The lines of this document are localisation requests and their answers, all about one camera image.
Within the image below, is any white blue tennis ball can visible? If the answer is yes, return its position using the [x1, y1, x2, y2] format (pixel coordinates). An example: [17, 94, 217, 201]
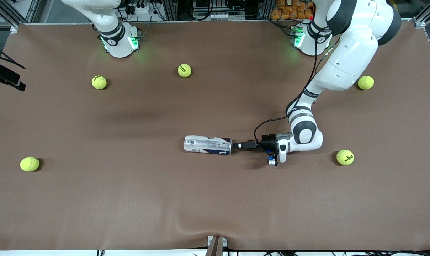
[184, 135, 233, 156]

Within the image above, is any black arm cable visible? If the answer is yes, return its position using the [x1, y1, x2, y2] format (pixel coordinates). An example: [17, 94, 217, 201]
[0, 38, 26, 69]
[254, 30, 340, 150]

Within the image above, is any yellow tennis ball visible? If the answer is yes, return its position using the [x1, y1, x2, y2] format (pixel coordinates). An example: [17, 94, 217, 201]
[336, 149, 355, 166]
[91, 75, 107, 90]
[357, 75, 375, 90]
[177, 63, 192, 78]
[20, 156, 40, 172]

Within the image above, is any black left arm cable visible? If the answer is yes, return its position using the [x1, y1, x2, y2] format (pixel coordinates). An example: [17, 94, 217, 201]
[254, 30, 340, 150]

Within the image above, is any metal table clamp bracket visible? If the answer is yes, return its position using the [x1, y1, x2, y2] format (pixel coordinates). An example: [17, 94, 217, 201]
[206, 236, 228, 256]

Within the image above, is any white connector block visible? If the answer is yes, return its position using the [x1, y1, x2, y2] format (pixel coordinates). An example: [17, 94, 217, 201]
[193, 12, 246, 21]

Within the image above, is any aluminium frame strut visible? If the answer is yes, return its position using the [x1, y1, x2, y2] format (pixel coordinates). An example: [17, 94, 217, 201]
[0, 0, 41, 33]
[412, 0, 430, 29]

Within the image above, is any white power strip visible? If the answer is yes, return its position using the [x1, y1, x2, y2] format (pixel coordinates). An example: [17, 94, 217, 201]
[128, 4, 152, 15]

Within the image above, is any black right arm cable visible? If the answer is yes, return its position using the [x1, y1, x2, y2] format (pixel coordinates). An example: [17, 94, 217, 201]
[0, 38, 26, 69]

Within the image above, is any orange packets pile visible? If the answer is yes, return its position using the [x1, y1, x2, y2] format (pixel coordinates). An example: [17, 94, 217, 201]
[271, 0, 315, 20]

